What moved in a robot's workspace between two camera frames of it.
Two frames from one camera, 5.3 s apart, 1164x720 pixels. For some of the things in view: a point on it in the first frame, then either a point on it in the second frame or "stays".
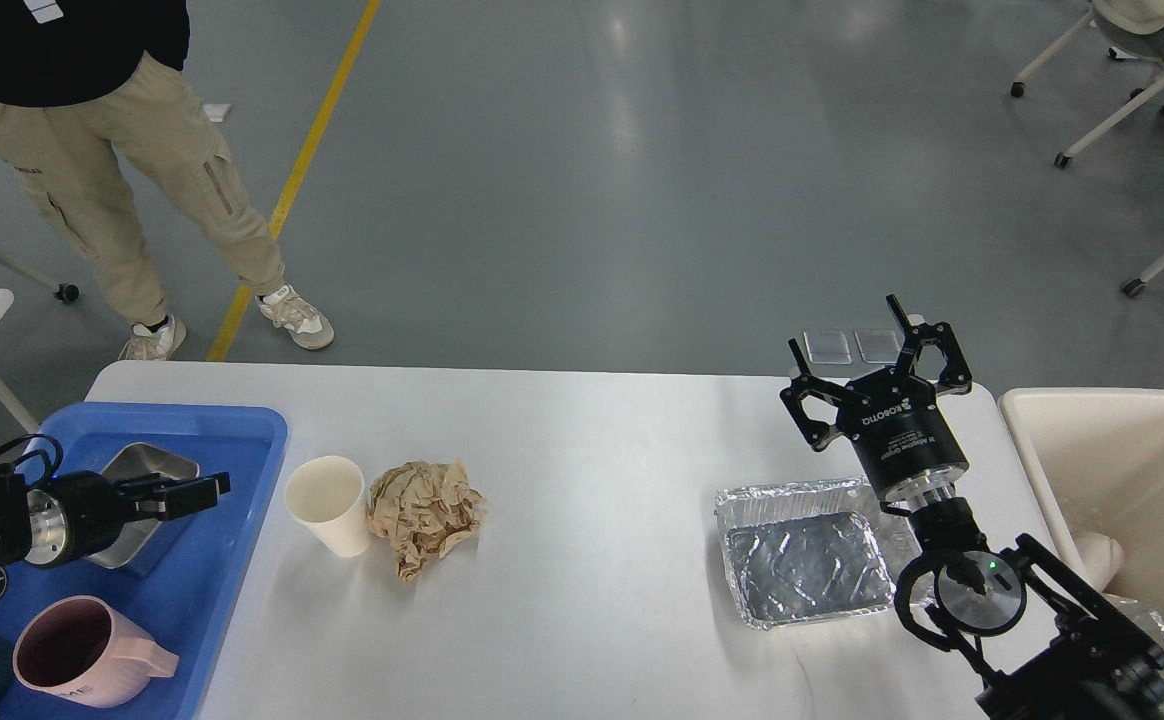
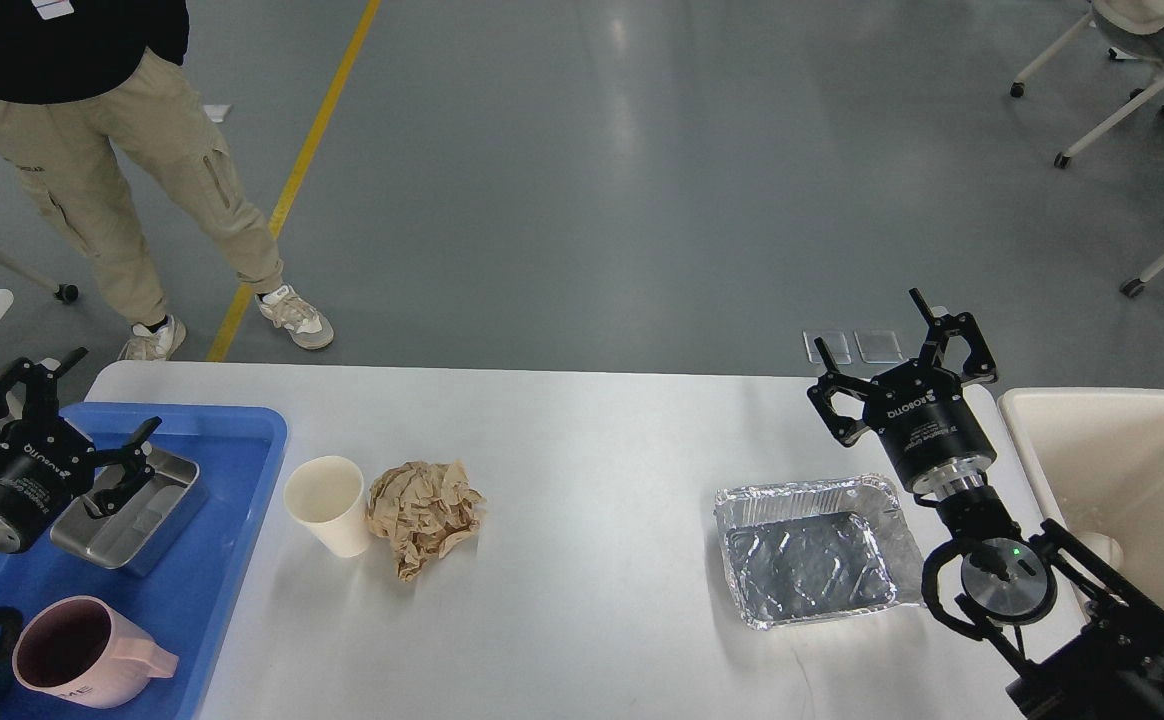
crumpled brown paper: (423, 508) stays
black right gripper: (902, 441) to (936, 443)
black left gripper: (74, 515) to (34, 466)
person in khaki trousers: (55, 84) stays
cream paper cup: (328, 494) stays
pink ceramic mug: (83, 650) stays
